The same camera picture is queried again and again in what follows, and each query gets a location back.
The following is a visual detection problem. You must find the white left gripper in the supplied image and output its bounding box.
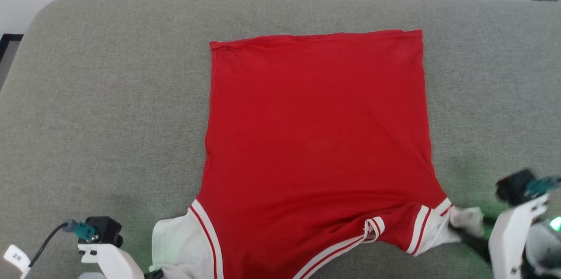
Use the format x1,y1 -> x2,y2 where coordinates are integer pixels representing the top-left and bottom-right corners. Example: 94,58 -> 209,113
78,244 -> 164,279

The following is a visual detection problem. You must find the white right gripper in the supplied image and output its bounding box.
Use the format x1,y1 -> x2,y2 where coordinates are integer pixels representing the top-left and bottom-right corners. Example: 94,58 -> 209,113
460,195 -> 549,279

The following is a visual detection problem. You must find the red and white t-shirt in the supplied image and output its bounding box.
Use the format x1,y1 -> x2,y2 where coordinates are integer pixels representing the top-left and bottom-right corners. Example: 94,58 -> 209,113
149,29 -> 485,279

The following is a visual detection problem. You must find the black edged grey panel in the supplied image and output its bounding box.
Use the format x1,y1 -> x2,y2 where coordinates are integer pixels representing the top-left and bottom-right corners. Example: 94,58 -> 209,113
0,33 -> 24,92

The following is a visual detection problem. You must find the black cable with teal plug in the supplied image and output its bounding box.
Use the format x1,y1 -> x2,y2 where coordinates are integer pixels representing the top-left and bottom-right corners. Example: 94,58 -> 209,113
27,220 -> 96,267
525,175 -> 561,197

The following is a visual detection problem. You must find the white cable label tag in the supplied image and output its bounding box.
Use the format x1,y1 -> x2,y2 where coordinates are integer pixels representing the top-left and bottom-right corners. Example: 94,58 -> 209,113
3,245 -> 32,279

